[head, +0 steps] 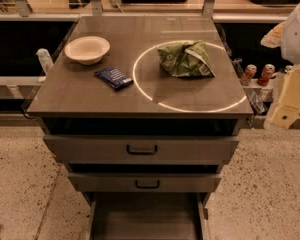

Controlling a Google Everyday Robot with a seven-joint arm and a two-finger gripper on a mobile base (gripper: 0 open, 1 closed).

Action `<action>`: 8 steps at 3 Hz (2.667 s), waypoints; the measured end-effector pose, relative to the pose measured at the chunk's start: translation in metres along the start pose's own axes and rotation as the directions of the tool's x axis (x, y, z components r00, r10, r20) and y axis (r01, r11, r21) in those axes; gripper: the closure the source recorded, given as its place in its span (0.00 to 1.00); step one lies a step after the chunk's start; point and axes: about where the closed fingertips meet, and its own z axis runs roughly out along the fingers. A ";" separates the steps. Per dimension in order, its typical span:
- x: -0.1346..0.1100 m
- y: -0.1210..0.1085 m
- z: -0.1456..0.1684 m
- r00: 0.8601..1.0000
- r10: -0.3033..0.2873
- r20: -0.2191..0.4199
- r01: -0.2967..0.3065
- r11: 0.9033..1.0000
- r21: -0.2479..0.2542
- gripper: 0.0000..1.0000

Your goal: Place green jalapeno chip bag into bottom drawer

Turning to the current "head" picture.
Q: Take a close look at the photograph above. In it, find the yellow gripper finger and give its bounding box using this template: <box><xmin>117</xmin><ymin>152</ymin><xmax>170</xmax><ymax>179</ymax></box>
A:
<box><xmin>269</xmin><ymin>65</ymin><xmax>300</xmax><ymax>129</ymax></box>
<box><xmin>260</xmin><ymin>21</ymin><xmax>285</xmax><ymax>48</ymax></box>

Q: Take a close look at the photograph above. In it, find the green jalapeno chip bag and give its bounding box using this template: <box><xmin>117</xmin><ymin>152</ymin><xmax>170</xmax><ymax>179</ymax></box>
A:
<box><xmin>157</xmin><ymin>40</ymin><xmax>215</xmax><ymax>77</ymax></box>

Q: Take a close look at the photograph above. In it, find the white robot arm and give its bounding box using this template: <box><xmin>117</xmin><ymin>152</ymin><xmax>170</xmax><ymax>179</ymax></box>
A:
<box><xmin>261</xmin><ymin>3</ymin><xmax>300</xmax><ymax>129</ymax></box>

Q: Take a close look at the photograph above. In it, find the clear plastic bag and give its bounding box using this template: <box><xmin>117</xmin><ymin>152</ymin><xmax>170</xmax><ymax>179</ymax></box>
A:
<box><xmin>232</xmin><ymin>58</ymin><xmax>267</xmax><ymax>115</ymax></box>

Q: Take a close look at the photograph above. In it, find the grey drawer cabinet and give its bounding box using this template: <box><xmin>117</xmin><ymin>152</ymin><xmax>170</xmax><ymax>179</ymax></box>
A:
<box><xmin>26</xmin><ymin>15</ymin><xmax>255</xmax><ymax>240</ymax></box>

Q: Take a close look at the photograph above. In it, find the open bottom drawer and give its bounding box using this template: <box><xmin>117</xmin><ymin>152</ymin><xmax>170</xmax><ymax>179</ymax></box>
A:
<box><xmin>85</xmin><ymin>193</ymin><xmax>208</xmax><ymax>240</ymax></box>

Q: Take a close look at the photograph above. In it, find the middle grey drawer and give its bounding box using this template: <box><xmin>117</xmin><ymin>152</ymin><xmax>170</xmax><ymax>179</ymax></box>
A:
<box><xmin>69</xmin><ymin>173</ymin><xmax>221</xmax><ymax>193</ymax></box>

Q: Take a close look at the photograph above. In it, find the grey drawer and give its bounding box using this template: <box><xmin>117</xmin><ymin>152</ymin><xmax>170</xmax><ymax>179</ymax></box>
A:
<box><xmin>44</xmin><ymin>135</ymin><xmax>239</xmax><ymax>165</ymax></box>
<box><xmin>69</xmin><ymin>173</ymin><xmax>221</xmax><ymax>193</ymax></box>

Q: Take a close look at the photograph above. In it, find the top grey drawer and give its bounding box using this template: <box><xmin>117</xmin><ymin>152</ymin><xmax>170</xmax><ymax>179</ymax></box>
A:
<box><xmin>44</xmin><ymin>135</ymin><xmax>239</xmax><ymax>165</ymax></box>

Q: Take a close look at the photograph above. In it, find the red soda can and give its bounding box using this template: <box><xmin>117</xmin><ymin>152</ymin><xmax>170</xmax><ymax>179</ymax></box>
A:
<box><xmin>240</xmin><ymin>64</ymin><xmax>257</xmax><ymax>86</ymax></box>
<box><xmin>257</xmin><ymin>64</ymin><xmax>275</xmax><ymax>86</ymax></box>

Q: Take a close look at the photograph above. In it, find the left red soda can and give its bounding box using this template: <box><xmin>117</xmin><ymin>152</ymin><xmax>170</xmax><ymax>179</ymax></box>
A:
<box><xmin>240</xmin><ymin>64</ymin><xmax>257</xmax><ymax>86</ymax></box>

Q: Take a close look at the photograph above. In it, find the dark blue snack packet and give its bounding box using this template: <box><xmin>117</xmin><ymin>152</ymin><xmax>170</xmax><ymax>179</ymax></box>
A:
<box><xmin>94</xmin><ymin>66</ymin><xmax>133</xmax><ymax>91</ymax></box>

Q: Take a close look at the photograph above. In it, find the white paper bowl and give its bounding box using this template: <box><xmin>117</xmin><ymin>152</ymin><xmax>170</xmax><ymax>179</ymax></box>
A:
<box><xmin>64</xmin><ymin>36</ymin><xmax>110</xmax><ymax>65</ymax></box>

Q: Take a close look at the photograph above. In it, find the pale plastic bottle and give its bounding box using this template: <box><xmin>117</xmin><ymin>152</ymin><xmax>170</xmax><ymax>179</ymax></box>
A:
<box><xmin>36</xmin><ymin>48</ymin><xmax>54</xmax><ymax>74</ymax></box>

